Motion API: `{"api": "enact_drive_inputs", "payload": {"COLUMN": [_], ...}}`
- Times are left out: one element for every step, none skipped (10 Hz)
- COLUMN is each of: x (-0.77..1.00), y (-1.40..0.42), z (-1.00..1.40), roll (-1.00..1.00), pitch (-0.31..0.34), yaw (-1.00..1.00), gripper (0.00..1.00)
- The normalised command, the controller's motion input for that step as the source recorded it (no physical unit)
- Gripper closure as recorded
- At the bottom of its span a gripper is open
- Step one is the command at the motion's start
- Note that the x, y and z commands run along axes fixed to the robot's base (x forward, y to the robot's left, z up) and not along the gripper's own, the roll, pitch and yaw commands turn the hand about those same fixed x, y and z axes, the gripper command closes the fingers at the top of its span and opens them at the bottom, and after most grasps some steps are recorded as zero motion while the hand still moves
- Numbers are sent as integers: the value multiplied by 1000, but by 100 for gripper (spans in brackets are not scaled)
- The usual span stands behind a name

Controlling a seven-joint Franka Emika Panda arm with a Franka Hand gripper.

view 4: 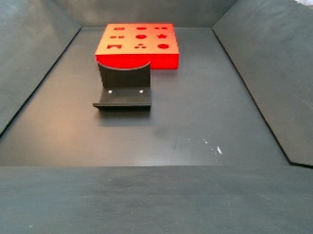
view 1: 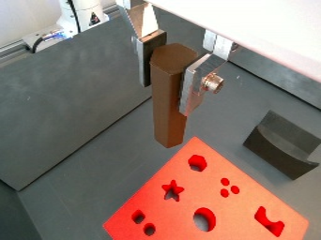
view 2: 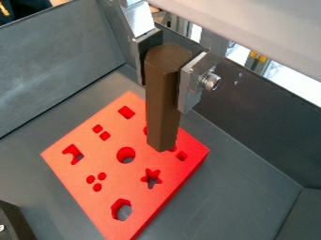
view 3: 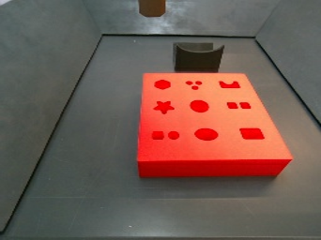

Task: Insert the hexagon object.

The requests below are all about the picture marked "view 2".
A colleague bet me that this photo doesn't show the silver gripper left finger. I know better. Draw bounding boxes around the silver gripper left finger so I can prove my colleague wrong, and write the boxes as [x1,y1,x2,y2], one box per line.
[120,4,161,85]

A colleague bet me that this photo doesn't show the dark brown hexagonal peg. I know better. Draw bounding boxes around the dark brown hexagonal peg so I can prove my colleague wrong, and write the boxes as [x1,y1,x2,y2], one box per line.
[144,44,191,152]

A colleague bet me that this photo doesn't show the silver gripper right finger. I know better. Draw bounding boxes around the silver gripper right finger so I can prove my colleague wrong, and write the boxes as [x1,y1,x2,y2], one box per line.
[177,52,222,113]

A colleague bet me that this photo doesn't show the red shape insertion board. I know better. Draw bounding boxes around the red shape insertion board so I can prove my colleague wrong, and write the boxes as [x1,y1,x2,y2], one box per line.
[41,92,208,240]

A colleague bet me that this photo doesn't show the grey plastic bin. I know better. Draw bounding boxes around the grey plastic bin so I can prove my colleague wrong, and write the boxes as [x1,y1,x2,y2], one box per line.
[0,0,321,240]

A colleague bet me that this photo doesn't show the black block object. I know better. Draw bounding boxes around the black block object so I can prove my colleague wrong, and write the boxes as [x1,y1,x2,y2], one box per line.
[0,200,37,240]

